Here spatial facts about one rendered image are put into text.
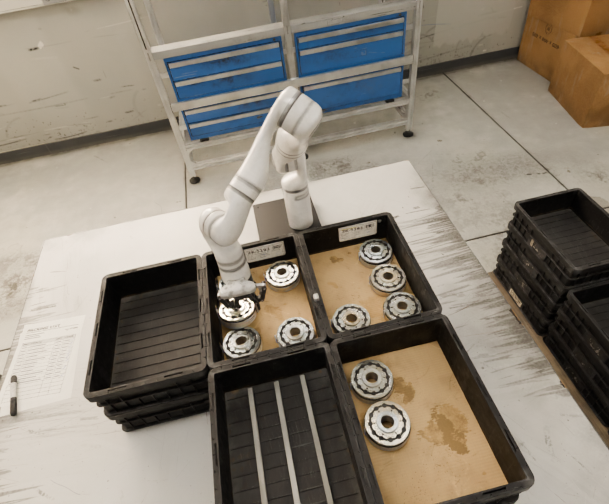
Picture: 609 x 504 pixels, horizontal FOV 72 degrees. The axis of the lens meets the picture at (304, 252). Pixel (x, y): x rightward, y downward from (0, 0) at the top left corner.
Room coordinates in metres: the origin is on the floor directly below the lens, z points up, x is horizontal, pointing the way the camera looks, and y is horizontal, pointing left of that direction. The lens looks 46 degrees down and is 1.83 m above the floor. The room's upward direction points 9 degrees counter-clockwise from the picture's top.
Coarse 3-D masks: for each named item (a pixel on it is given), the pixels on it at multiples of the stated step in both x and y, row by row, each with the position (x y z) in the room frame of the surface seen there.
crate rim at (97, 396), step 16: (192, 256) 0.91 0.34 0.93; (128, 272) 0.89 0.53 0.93; (96, 320) 0.72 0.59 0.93; (96, 336) 0.67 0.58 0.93; (192, 368) 0.53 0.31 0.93; (208, 368) 0.54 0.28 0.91; (128, 384) 0.52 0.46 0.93; (144, 384) 0.51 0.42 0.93; (160, 384) 0.51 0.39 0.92; (96, 400) 0.50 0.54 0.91
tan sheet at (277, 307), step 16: (256, 272) 0.90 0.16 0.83; (256, 288) 0.83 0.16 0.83; (304, 288) 0.80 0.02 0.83; (272, 304) 0.76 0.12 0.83; (288, 304) 0.75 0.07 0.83; (304, 304) 0.74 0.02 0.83; (256, 320) 0.71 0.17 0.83; (272, 320) 0.70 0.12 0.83; (224, 336) 0.68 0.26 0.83; (272, 336) 0.65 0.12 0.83
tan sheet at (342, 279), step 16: (384, 240) 0.95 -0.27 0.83; (320, 256) 0.92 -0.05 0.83; (336, 256) 0.91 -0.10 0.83; (352, 256) 0.90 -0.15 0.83; (320, 272) 0.85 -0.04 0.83; (336, 272) 0.84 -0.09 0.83; (352, 272) 0.83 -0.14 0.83; (368, 272) 0.82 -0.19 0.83; (320, 288) 0.79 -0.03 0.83; (336, 288) 0.78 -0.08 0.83; (352, 288) 0.77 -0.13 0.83; (368, 288) 0.76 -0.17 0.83; (336, 304) 0.72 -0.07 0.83; (368, 304) 0.71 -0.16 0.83; (384, 320) 0.65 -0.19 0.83
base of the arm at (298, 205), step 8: (304, 192) 1.15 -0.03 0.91; (288, 200) 1.15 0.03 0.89; (296, 200) 1.14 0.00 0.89; (304, 200) 1.15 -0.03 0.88; (288, 208) 1.16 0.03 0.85; (296, 208) 1.14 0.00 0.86; (304, 208) 1.14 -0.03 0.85; (288, 216) 1.17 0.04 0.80; (296, 216) 1.14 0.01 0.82; (304, 216) 1.14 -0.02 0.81; (312, 216) 1.18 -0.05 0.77; (296, 224) 1.14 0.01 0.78; (304, 224) 1.14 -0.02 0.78
